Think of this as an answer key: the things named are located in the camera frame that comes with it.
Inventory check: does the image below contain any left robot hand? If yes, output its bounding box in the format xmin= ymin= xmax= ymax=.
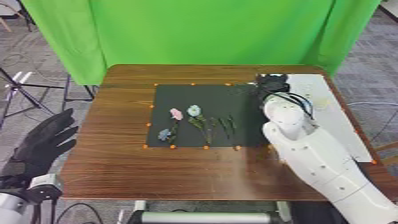
xmin=11 ymin=107 xmax=82 ymax=178

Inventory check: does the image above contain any small blue flower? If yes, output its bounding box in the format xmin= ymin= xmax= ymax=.
xmin=157 ymin=128 xmax=175 ymax=142

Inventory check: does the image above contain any pink flower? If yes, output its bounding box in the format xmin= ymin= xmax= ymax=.
xmin=168 ymin=107 xmax=187 ymax=145

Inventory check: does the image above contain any black tripod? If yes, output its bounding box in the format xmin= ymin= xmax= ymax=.
xmin=0 ymin=67 xmax=67 ymax=125

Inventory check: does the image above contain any pale blue flower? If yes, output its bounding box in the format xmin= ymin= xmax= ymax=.
xmin=186 ymin=104 xmax=216 ymax=146

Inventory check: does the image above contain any black cable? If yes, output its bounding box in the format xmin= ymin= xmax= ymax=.
xmin=262 ymin=92 xmax=317 ymax=121

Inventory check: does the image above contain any dark mat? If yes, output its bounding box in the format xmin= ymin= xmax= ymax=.
xmin=145 ymin=83 xmax=273 ymax=149

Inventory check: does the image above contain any pale grey bar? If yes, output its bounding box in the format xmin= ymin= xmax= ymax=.
xmin=139 ymin=211 xmax=281 ymax=224

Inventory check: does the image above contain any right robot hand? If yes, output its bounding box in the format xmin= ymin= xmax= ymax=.
xmin=255 ymin=73 xmax=294 ymax=101

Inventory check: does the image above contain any green sprig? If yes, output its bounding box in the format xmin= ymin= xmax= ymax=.
xmin=219 ymin=117 xmax=234 ymax=140
xmin=209 ymin=116 xmax=221 ymax=141
xmin=228 ymin=114 xmax=241 ymax=136

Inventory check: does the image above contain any white sheet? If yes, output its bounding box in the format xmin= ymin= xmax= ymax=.
xmin=287 ymin=73 xmax=377 ymax=164

